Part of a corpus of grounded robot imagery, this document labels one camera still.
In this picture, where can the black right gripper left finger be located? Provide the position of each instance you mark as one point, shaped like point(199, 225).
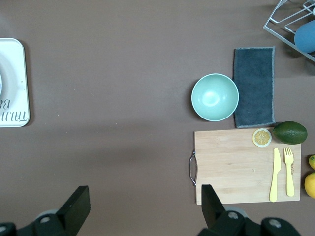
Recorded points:
point(73, 206)

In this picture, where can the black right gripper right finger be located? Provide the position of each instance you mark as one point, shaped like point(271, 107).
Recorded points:
point(211, 209)

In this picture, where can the wooden cutting board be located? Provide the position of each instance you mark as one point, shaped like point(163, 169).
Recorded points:
point(233, 159)

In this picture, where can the yellow cheese sticks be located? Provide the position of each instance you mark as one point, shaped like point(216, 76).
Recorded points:
point(276, 172)

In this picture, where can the yellow plastic fork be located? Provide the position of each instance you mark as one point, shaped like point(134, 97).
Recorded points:
point(289, 177)

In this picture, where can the lemon slice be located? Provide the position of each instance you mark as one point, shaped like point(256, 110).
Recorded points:
point(261, 137)

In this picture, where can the whole yellow lemon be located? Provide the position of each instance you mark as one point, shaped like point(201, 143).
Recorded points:
point(312, 162)
point(310, 185)

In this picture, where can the green avocado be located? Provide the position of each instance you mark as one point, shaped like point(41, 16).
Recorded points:
point(290, 132)

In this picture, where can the mint green bowl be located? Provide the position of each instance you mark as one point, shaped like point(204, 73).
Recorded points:
point(215, 97)

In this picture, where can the cream tray with bear print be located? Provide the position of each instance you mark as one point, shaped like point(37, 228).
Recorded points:
point(21, 104)

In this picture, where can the dark grey cloth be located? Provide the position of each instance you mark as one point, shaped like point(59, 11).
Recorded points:
point(254, 86)

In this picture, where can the blue cup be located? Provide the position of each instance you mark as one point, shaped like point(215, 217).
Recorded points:
point(306, 37)

